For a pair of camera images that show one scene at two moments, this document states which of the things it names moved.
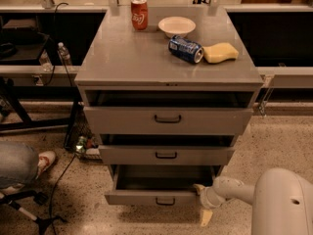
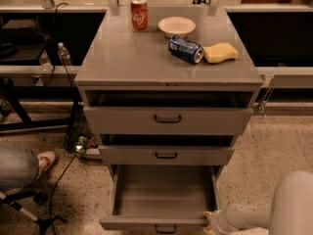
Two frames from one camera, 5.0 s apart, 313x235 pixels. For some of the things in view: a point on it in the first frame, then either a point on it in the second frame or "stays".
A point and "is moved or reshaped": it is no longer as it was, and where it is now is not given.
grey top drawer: (167, 113) stays
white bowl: (176, 25) stays
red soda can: (139, 13) stays
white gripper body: (208, 197) to (217, 221)
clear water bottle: (64, 54) stays
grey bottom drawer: (158, 184) is moved or reshaped
